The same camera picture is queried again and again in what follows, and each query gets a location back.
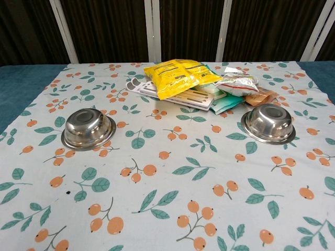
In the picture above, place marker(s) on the white metal frame post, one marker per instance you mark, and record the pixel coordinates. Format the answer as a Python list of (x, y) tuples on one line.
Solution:
[(223, 31), (316, 31), (64, 31), (152, 31)]

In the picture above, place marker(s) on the white card blister pack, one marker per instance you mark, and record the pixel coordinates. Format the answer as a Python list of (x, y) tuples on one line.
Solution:
[(193, 100)]

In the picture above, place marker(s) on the stainless steel bowl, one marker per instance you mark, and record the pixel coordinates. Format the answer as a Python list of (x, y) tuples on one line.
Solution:
[(269, 125), (86, 130)]

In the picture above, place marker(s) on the brown snack packet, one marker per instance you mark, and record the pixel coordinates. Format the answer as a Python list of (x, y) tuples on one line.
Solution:
[(257, 98)]

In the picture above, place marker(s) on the white silver snack bag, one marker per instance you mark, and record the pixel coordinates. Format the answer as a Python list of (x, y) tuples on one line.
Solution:
[(240, 85)]

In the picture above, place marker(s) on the yellow snack bag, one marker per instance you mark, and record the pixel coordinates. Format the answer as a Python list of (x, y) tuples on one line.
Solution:
[(172, 75)]

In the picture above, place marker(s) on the fruit print tablecloth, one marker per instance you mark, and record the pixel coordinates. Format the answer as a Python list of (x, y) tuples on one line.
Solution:
[(167, 183)]

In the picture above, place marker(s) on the teal green packet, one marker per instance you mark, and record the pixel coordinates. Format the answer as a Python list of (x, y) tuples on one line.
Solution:
[(225, 103)]

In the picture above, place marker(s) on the dark pleated curtain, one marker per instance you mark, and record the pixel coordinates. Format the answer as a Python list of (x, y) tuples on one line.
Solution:
[(110, 31)]

